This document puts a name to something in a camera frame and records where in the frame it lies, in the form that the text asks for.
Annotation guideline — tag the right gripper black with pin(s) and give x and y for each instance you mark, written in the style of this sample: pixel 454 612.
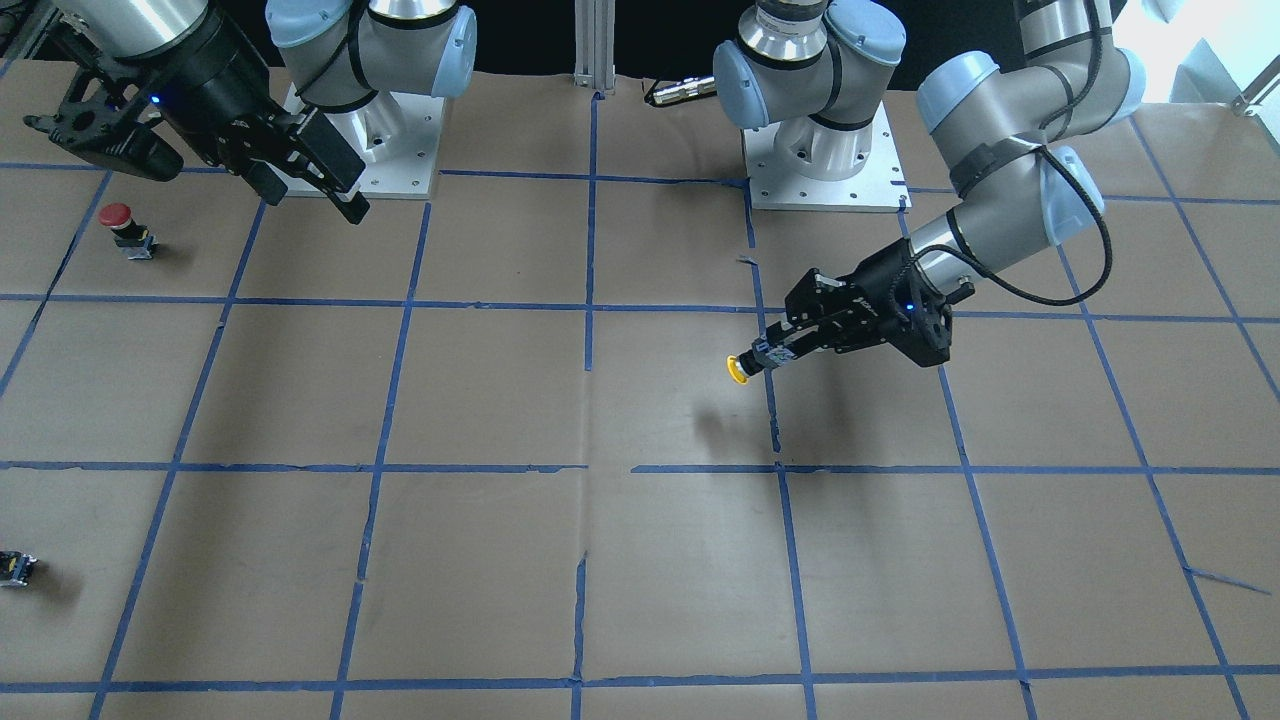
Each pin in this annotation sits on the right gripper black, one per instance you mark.
pixel 203 82

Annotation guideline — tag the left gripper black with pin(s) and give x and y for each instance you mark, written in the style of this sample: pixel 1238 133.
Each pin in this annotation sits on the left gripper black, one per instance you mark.
pixel 878 287

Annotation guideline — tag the yellow push button switch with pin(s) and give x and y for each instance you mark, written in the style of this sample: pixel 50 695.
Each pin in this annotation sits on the yellow push button switch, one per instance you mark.
pixel 761 355

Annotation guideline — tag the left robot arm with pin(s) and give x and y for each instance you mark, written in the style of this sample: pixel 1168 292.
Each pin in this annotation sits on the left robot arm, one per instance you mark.
pixel 816 71

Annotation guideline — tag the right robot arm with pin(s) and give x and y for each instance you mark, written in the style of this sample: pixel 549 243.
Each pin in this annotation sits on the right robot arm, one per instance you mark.
pixel 340 54

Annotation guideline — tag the silver metal tool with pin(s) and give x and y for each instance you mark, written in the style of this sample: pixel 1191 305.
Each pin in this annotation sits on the silver metal tool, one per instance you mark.
pixel 666 94

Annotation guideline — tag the brown paper table cover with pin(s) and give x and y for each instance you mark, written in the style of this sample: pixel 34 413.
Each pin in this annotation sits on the brown paper table cover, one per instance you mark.
pixel 478 456

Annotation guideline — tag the small black contact block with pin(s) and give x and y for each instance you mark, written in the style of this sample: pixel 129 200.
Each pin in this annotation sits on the small black contact block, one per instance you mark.
pixel 17 568

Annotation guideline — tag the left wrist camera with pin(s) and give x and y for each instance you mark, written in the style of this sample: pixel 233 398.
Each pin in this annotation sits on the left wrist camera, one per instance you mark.
pixel 925 336

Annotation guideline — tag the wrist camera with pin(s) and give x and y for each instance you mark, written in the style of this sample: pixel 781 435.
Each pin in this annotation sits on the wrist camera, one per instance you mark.
pixel 107 138
pixel 925 336

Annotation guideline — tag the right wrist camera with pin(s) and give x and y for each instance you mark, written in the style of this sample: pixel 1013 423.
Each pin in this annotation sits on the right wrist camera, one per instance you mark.
pixel 107 138

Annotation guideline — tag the red push button switch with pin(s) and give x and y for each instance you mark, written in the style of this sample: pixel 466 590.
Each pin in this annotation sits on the red push button switch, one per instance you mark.
pixel 134 241

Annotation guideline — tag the aluminium frame post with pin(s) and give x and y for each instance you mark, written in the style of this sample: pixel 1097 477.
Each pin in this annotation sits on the aluminium frame post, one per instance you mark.
pixel 593 32

